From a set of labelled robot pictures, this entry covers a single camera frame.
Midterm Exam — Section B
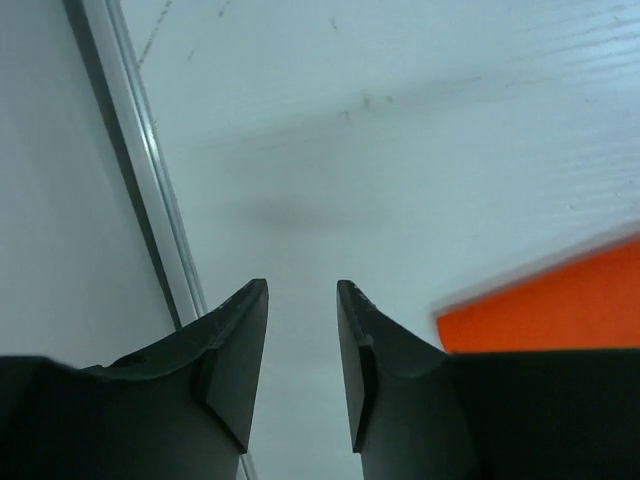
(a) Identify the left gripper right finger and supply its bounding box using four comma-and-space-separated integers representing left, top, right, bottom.
337, 280, 639, 479

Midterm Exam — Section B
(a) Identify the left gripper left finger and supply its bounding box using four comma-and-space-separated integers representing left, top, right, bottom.
1, 279, 268, 479

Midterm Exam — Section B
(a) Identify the orange t-shirt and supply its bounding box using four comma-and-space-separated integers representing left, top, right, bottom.
436, 234, 639, 353

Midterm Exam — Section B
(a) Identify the aluminium rail left edge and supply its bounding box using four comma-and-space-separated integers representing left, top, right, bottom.
65, 1, 255, 479

